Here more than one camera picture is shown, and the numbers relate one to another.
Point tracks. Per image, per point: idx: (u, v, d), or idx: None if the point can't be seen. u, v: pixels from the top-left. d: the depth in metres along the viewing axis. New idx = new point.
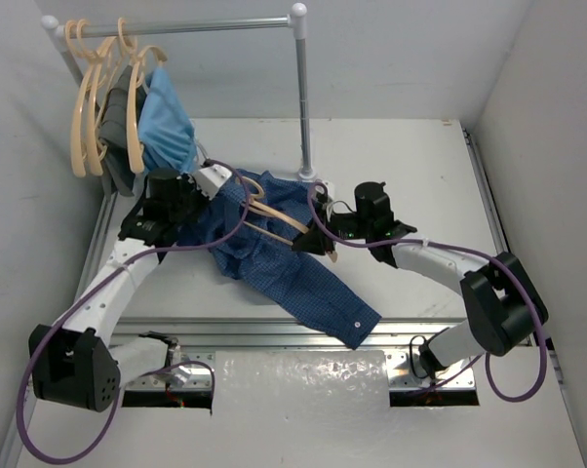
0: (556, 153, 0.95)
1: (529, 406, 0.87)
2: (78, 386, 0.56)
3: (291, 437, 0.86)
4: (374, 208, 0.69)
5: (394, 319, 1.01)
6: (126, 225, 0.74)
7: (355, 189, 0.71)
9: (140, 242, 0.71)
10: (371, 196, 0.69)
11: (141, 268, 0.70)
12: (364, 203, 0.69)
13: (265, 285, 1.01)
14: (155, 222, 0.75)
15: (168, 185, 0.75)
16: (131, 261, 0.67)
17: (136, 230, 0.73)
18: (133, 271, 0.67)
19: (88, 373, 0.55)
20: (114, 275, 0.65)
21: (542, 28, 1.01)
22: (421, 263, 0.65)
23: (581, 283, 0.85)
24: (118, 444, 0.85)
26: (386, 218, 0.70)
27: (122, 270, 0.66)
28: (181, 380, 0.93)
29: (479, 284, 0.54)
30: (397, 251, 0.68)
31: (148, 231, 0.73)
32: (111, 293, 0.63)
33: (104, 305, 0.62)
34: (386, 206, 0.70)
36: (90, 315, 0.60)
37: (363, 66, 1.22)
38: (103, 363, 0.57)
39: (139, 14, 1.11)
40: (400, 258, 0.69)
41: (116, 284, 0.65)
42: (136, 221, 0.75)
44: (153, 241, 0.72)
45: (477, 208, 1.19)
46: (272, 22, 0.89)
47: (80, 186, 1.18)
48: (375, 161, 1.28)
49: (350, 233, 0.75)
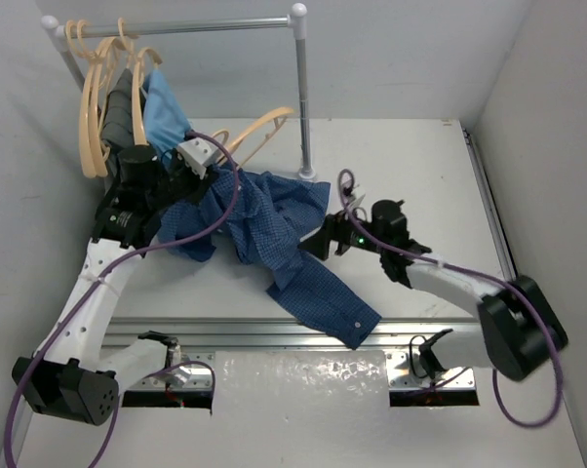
0: (555, 153, 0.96)
1: (529, 409, 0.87)
2: (71, 409, 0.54)
3: (291, 437, 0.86)
4: (390, 229, 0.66)
5: (394, 319, 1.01)
6: (100, 221, 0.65)
7: (375, 206, 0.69)
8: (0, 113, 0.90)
9: (116, 243, 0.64)
10: (389, 217, 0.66)
11: (120, 272, 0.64)
12: (379, 223, 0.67)
13: (267, 258, 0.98)
14: (132, 214, 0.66)
15: (142, 174, 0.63)
16: (106, 273, 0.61)
17: (112, 226, 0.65)
18: (111, 282, 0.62)
19: (79, 403, 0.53)
20: (92, 292, 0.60)
21: (543, 28, 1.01)
22: (435, 284, 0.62)
23: (581, 284, 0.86)
24: (120, 444, 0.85)
26: (402, 238, 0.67)
27: (98, 284, 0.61)
28: (181, 380, 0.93)
29: (495, 307, 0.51)
30: (410, 271, 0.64)
31: (125, 228, 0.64)
32: (91, 313, 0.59)
33: (86, 329, 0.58)
34: (404, 226, 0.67)
36: (71, 344, 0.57)
37: (364, 65, 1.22)
38: (94, 386, 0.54)
39: (139, 14, 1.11)
40: (414, 280, 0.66)
41: (95, 300, 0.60)
42: (111, 214, 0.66)
44: (131, 239, 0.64)
45: (476, 208, 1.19)
46: (273, 22, 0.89)
47: (80, 187, 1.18)
48: (375, 161, 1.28)
49: (361, 238, 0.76)
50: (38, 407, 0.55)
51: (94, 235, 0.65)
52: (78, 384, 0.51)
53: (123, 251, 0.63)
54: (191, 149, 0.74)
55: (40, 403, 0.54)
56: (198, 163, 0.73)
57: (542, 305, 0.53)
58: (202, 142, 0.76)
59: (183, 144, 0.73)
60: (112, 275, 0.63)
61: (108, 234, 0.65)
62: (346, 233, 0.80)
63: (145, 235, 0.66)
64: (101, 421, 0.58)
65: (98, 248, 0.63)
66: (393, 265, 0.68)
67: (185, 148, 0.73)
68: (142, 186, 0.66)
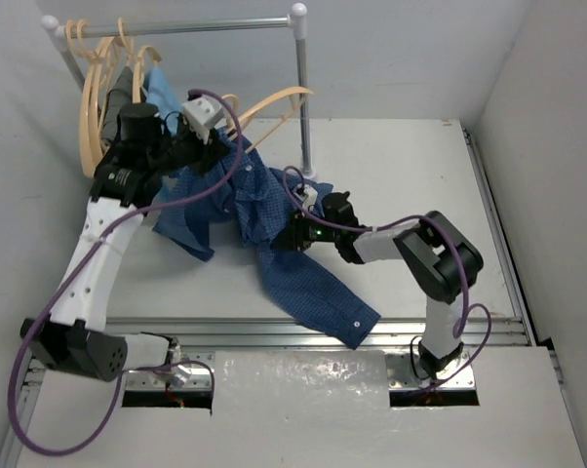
0: (555, 153, 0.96)
1: (530, 409, 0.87)
2: (82, 365, 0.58)
3: (291, 437, 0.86)
4: (339, 214, 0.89)
5: (395, 319, 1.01)
6: (98, 179, 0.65)
7: (326, 199, 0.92)
8: (0, 113, 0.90)
9: (116, 203, 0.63)
10: (336, 207, 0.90)
11: (123, 232, 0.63)
12: (331, 212, 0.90)
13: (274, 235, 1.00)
14: (131, 172, 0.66)
15: (143, 126, 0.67)
16: (107, 233, 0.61)
17: (111, 184, 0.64)
18: (114, 242, 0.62)
19: (89, 360, 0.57)
20: (94, 253, 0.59)
21: (544, 26, 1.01)
22: (374, 248, 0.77)
23: (582, 284, 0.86)
24: (119, 444, 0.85)
26: (351, 223, 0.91)
27: (100, 245, 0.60)
28: (181, 380, 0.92)
29: (407, 238, 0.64)
30: (359, 247, 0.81)
31: (124, 184, 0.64)
32: (95, 274, 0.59)
33: (90, 289, 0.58)
34: (349, 214, 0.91)
36: (76, 304, 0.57)
37: (364, 65, 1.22)
38: (100, 344, 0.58)
39: (139, 14, 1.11)
40: (365, 255, 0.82)
41: (98, 260, 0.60)
42: (110, 172, 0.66)
44: (131, 196, 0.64)
45: (476, 208, 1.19)
46: (273, 22, 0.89)
47: (79, 186, 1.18)
48: (375, 161, 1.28)
49: (318, 230, 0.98)
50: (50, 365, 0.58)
51: (93, 194, 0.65)
52: (87, 344, 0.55)
53: (124, 210, 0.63)
54: (194, 110, 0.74)
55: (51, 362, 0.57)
56: (199, 121, 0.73)
57: (451, 228, 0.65)
58: (205, 102, 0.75)
59: (186, 104, 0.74)
60: (115, 236, 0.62)
61: (106, 192, 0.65)
62: (304, 229, 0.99)
63: (145, 193, 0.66)
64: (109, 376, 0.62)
65: (98, 207, 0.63)
66: (345, 248, 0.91)
67: (187, 109, 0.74)
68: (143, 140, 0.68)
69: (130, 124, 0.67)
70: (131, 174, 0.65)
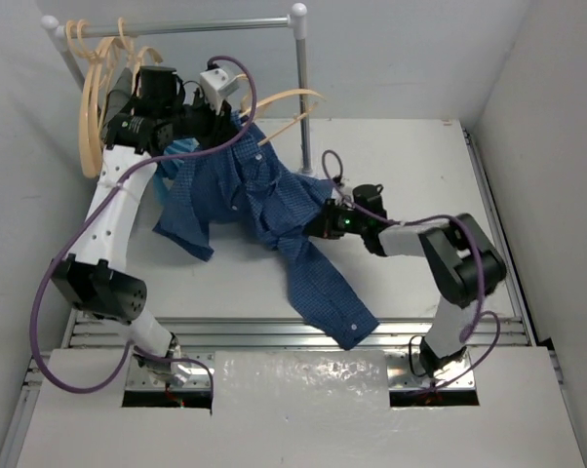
0: (555, 153, 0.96)
1: (530, 409, 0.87)
2: (105, 306, 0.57)
3: (291, 438, 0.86)
4: (369, 204, 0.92)
5: (395, 319, 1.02)
6: (112, 128, 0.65)
7: (356, 189, 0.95)
8: (0, 113, 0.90)
9: (131, 149, 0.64)
10: (366, 196, 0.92)
11: (137, 179, 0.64)
12: (359, 200, 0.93)
13: (303, 220, 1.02)
14: (144, 121, 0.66)
15: (161, 81, 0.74)
16: (125, 178, 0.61)
17: (125, 132, 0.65)
18: (130, 188, 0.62)
19: (113, 298, 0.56)
20: (111, 198, 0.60)
21: (544, 27, 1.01)
22: (399, 241, 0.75)
23: (582, 283, 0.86)
24: (120, 443, 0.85)
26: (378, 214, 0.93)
27: (117, 191, 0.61)
28: (181, 380, 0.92)
29: (433, 236, 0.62)
30: (384, 237, 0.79)
31: (137, 132, 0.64)
32: (114, 218, 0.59)
33: (110, 232, 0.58)
34: (378, 204, 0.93)
36: (98, 245, 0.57)
37: (364, 65, 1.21)
38: (124, 284, 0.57)
39: (139, 14, 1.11)
40: (388, 248, 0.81)
41: (117, 206, 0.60)
42: (123, 121, 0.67)
44: (144, 143, 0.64)
45: (476, 208, 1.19)
46: (273, 22, 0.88)
47: (79, 187, 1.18)
48: (376, 161, 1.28)
49: (347, 219, 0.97)
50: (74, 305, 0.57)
51: (106, 142, 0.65)
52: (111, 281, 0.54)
53: (138, 158, 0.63)
54: (211, 78, 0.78)
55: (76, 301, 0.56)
56: (214, 88, 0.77)
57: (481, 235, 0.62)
58: (221, 71, 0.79)
59: (204, 73, 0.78)
60: (131, 182, 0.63)
61: (120, 139, 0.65)
62: (333, 218, 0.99)
63: (158, 142, 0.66)
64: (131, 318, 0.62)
65: (114, 154, 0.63)
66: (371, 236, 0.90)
67: (205, 78, 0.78)
68: (160, 96, 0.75)
69: (149, 79, 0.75)
70: (144, 121, 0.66)
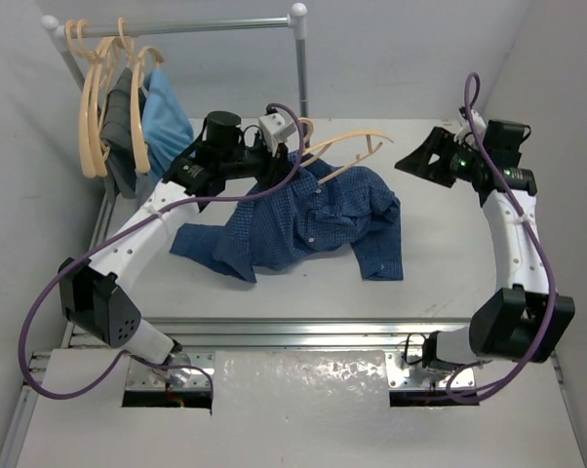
0: (555, 153, 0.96)
1: (531, 410, 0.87)
2: (96, 321, 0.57)
3: (291, 437, 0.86)
4: (501, 132, 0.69)
5: (395, 319, 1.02)
6: (173, 168, 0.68)
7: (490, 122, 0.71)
8: (0, 113, 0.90)
9: (181, 189, 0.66)
10: (501, 122, 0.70)
11: (176, 217, 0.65)
12: (490, 127, 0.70)
13: (371, 181, 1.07)
14: (202, 169, 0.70)
15: (225, 132, 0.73)
16: (166, 210, 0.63)
17: (183, 175, 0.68)
18: (167, 221, 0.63)
19: (105, 317, 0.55)
20: (146, 222, 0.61)
21: (544, 27, 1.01)
22: (500, 232, 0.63)
23: (581, 283, 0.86)
24: (119, 444, 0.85)
26: (511, 154, 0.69)
27: (155, 217, 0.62)
28: (181, 380, 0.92)
29: (513, 298, 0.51)
30: (493, 199, 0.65)
31: (195, 178, 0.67)
32: (139, 241, 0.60)
33: (132, 252, 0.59)
34: (515, 138, 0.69)
36: (114, 258, 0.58)
37: (364, 65, 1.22)
38: (121, 306, 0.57)
39: (139, 14, 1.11)
40: (487, 206, 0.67)
41: (147, 231, 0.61)
42: (184, 164, 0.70)
44: (196, 188, 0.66)
45: (476, 208, 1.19)
46: (272, 22, 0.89)
47: (79, 187, 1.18)
48: (376, 161, 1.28)
49: (463, 161, 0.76)
50: (68, 309, 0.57)
51: (163, 177, 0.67)
52: (107, 297, 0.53)
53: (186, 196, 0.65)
54: (269, 126, 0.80)
55: (71, 305, 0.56)
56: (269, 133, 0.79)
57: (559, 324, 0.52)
58: (279, 116, 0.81)
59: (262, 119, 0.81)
60: (172, 216, 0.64)
61: (176, 179, 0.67)
62: (448, 156, 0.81)
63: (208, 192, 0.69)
64: (115, 345, 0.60)
65: (166, 190, 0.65)
66: (484, 174, 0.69)
67: (263, 123, 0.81)
68: (221, 147, 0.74)
69: (215, 127, 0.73)
70: (203, 171, 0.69)
